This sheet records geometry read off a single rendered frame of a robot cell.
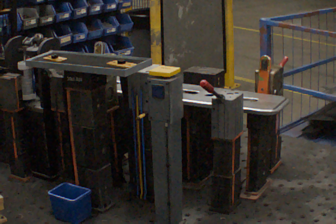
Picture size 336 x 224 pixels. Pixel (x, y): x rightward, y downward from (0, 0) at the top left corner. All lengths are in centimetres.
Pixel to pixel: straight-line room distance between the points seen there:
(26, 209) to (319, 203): 94
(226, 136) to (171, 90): 24
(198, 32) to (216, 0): 36
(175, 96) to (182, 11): 361
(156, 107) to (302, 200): 60
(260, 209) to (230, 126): 30
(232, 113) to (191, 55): 365
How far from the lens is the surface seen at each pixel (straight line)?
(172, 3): 511
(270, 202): 192
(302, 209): 187
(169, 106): 161
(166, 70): 162
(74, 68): 171
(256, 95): 196
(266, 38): 378
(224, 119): 174
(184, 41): 527
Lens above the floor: 155
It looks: 16 degrees down
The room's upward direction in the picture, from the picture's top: 2 degrees counter-clockwise
